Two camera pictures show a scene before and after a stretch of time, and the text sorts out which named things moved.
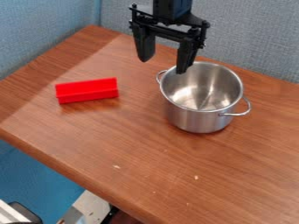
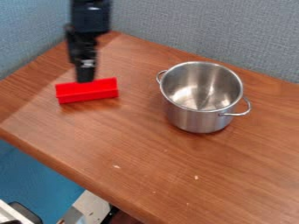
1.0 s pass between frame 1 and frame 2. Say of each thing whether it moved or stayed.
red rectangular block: stayed
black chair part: stayed
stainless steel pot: stayed
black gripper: moved
